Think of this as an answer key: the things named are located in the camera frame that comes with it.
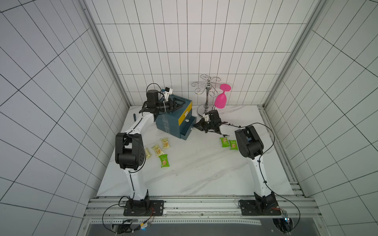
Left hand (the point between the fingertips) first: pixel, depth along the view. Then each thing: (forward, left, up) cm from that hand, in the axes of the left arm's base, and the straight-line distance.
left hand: (183, 106), depth 87 cm
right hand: (0, -3, -21) cm, 21 cm away
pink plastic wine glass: (+13, -25, -6) cm, 29 cm away
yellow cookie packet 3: (-20, +23, -24) cm, 38 cm away
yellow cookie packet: (-12, +12, -24) cm, 29 cm away
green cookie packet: (-24, +12, -24) cm, 35 cm away
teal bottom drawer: (-5, -3, -17) cm, 18 cm away
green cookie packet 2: (-11, -28, -23) cm, 38 cm away
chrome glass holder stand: (+16, -15, +5) cm, 23 cm away
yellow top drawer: (-2, -1, -5) cm, 5 cm away
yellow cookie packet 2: (-18, +16, -23) cm, 33 cm away
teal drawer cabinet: (-5, +9, -10) cm, 14 cm away
